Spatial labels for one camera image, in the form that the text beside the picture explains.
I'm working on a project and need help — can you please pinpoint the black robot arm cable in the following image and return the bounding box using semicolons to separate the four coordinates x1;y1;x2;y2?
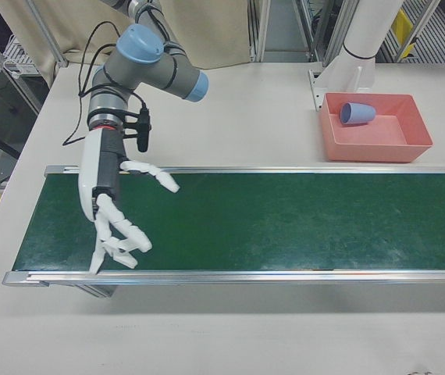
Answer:
62;0;187;147

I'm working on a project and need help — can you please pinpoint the light blue plastic cup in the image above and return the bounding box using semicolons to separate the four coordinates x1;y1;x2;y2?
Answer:
339;102;377;127

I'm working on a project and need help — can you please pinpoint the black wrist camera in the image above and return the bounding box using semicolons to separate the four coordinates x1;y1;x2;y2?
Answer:
124;106;153;153

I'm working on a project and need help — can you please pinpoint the white grey robot hand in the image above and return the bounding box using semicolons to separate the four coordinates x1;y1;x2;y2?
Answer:
77;128;180;275

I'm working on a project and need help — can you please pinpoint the beige curtain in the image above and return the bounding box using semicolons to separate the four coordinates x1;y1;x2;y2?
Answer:
0;0;255;72

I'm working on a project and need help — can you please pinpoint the white column stand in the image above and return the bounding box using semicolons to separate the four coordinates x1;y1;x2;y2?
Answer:
308;0;404;113

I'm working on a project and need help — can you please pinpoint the pink plastic box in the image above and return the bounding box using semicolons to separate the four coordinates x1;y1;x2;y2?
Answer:
319;92;435;163

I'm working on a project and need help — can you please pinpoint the green conveyor belt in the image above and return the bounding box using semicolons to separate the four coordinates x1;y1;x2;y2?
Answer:
2;164;445;298

